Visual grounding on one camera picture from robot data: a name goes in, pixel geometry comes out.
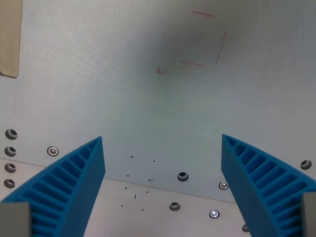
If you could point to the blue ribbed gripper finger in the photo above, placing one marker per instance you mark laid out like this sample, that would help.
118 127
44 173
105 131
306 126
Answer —
259 182
74 182

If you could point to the silver hex socket screw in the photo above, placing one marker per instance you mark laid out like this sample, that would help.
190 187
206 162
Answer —
52 150
214 214
224 185

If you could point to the beige wooden board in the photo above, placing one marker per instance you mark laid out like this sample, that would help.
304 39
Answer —
9 37

